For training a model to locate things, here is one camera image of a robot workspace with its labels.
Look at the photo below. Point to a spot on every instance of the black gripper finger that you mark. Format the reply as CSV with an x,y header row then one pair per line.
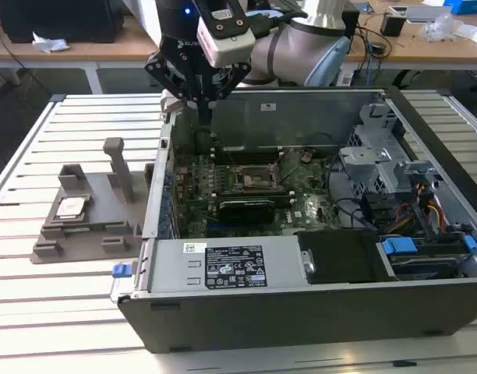
x,y
236,78
157,68

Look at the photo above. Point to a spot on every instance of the silver CPU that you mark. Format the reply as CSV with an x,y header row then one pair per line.
x,y
73,208

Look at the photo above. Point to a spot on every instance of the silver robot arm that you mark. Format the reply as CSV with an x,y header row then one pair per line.
x,y
289,50

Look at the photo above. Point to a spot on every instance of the CPU socket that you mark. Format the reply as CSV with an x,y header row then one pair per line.
x,y
254,178

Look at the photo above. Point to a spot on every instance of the black RAM slot bank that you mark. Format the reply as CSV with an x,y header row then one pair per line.
x,y
254,191
246,155

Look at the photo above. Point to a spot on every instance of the large black box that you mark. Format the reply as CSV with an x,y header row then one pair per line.
x,y
59,19

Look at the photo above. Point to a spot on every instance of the crumpled white paper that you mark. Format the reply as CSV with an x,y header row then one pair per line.
x,y
49,43

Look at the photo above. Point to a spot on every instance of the black graphics card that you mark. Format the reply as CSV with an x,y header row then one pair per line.
x,y
246,210

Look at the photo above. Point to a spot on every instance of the grey parts rack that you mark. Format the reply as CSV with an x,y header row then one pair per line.
x,y
102,195

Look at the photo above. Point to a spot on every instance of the green motherboard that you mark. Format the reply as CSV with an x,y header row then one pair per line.
x,y
312,202

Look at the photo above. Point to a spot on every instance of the small black cube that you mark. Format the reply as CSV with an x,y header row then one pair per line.
x,y
392,25

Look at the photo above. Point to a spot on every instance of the silver drive cage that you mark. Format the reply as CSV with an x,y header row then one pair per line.
x,y
379,167

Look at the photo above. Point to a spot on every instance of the green RAM stick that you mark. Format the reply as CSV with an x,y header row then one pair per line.
x,y
86,226

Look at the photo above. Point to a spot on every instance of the wooden desk with clutter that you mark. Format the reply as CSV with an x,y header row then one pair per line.
x,y
417,50

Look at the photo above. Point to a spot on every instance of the grey power supply unit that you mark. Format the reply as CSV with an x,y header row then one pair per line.
x,y
172,269

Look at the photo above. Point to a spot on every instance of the flat grey white box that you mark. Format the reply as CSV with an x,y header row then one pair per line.
x,y
429,13

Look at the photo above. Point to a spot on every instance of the blue case latch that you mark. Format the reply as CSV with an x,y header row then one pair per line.
x,y
121,271

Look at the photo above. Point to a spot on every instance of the black drive bay cover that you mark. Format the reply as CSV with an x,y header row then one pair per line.
x,y
340,257

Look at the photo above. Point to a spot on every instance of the clear plastic bags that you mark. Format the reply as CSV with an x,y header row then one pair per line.
x,y
441,27

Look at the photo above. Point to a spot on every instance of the blue cardboard box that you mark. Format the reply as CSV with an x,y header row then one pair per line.
x,y
466,7

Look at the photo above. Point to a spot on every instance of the open PC case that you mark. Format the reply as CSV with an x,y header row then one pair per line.
x,y
301,323

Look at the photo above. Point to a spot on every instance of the hard disk in blue carrier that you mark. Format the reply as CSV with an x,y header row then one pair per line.
x,y
417,265

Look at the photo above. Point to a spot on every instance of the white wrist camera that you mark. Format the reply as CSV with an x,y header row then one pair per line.
x,y
228,43

